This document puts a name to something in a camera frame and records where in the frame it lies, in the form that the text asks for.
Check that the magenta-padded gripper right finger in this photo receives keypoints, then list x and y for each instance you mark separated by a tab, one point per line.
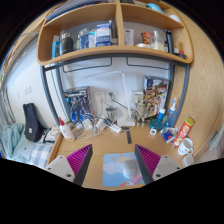
166	165

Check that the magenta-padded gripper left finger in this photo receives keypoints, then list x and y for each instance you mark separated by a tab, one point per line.
61	166

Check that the pastel sun cloud mouse pad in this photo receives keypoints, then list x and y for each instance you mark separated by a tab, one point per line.
113	170

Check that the translucent plastic container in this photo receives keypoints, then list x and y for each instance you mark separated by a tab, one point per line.
187	160

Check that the white printed mug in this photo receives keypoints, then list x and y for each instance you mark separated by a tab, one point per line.
184	146

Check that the blue tissue pack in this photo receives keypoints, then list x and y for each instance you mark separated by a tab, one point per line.
169	134

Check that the white bottle with red cap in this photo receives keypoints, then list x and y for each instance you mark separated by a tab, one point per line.
67	131

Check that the small white desk clock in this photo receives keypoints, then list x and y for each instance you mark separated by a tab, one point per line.
153	132

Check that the red chip can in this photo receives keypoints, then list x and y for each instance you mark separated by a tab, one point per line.
183	131

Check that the teal round tin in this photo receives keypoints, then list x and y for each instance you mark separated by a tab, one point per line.
155	124

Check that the bed with plaid bedding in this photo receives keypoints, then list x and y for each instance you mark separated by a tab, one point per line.
20	146

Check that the blue spray bottle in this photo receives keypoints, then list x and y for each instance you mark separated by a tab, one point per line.
170	116

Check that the white power adapter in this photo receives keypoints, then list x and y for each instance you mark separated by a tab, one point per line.
87	124

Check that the white tube with blue cap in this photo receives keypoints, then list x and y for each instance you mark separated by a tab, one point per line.
161	115

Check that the black bag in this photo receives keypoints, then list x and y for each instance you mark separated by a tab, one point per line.
31	123

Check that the white desk lamp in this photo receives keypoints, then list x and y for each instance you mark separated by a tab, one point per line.
126	121

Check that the striped hanging towel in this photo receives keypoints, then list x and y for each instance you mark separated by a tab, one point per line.
217	136

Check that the white power strip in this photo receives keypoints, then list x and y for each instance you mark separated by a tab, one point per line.
115	128

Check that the blue model kit box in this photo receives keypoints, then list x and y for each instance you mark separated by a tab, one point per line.
78	105

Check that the wooden wall shelf unit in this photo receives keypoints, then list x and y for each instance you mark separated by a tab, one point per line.
113	50

